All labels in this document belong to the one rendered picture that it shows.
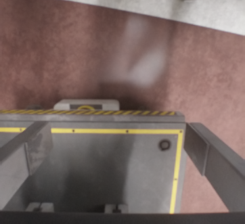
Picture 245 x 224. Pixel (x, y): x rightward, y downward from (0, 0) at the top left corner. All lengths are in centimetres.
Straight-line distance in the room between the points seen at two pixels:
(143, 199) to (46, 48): 72
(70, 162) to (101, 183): 12
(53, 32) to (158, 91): 53
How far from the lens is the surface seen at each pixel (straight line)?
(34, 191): 71
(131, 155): 56
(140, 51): 80
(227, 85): 95
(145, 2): 84
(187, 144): 16
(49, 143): 17
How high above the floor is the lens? 80
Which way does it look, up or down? 76 degrees down
